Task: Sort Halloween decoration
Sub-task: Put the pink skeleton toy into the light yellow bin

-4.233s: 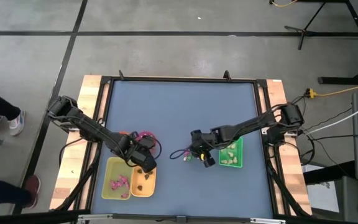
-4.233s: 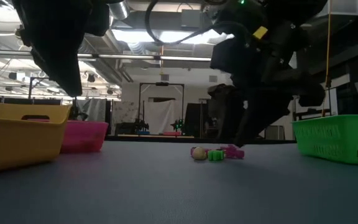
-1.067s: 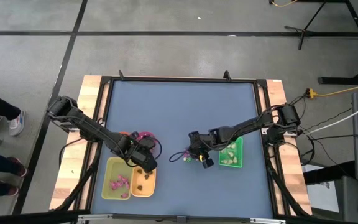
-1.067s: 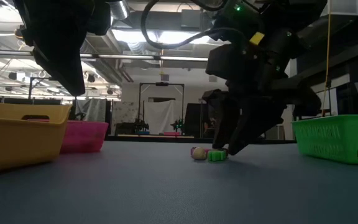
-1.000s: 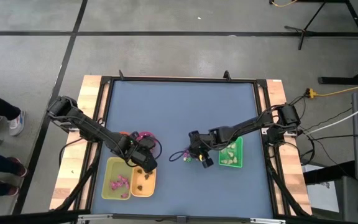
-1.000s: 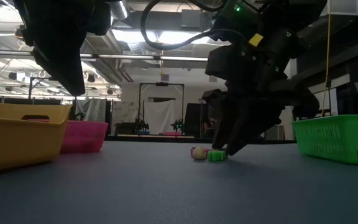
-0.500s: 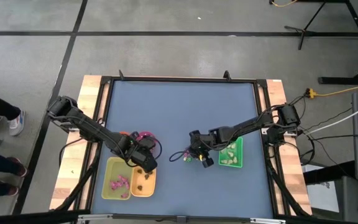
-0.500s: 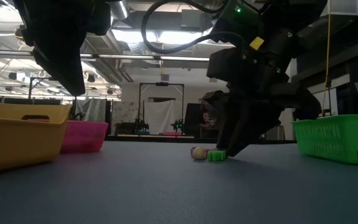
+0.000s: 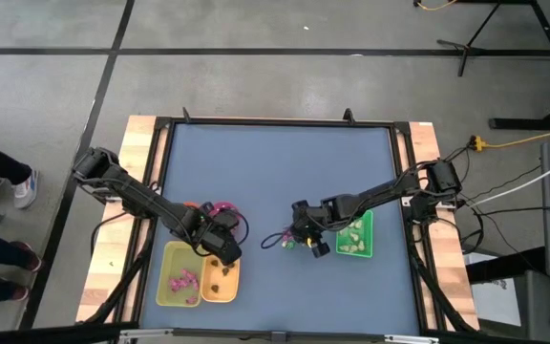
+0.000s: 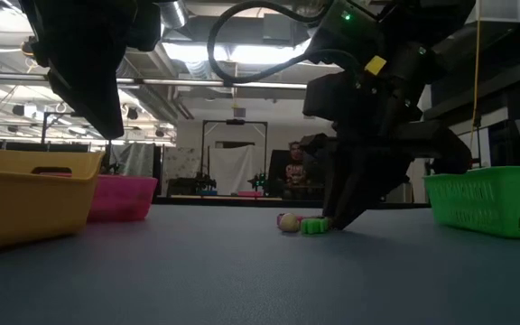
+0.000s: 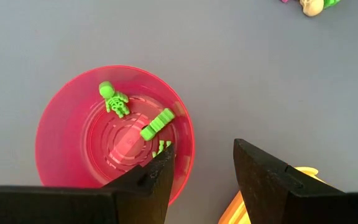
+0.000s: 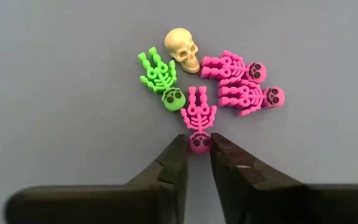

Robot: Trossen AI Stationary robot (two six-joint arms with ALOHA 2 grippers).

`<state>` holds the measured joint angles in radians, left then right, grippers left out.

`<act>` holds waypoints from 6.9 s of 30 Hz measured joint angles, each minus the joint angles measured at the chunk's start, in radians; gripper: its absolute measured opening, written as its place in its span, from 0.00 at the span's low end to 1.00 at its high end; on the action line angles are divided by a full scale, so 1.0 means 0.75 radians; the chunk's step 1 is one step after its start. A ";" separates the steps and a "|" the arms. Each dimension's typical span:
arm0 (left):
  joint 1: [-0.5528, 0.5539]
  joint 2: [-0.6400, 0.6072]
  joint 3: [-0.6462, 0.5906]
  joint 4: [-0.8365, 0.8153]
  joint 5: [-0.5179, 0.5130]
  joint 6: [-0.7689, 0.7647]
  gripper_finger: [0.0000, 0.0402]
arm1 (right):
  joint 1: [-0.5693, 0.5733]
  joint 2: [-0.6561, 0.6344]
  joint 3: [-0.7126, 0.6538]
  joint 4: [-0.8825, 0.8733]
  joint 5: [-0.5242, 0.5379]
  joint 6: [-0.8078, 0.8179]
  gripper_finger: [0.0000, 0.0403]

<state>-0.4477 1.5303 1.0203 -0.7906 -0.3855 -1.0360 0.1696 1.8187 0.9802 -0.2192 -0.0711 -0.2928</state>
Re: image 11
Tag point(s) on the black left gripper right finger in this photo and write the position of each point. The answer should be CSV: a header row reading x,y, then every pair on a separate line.
x,y
291,199

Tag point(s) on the green figure toy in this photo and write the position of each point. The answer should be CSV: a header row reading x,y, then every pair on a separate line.
x,y
332,3
157,124
113,99

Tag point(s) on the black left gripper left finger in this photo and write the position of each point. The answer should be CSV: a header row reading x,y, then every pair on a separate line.
x,y
73,205

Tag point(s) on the pink plastic bowl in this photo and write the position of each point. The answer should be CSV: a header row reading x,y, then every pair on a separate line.
x,y
67,130

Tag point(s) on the pink figure toy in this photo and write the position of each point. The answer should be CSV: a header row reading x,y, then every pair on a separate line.
x,y
284,1

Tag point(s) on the orange-yellow plastic bin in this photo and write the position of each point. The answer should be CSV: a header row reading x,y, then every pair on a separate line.
x,y
235,211

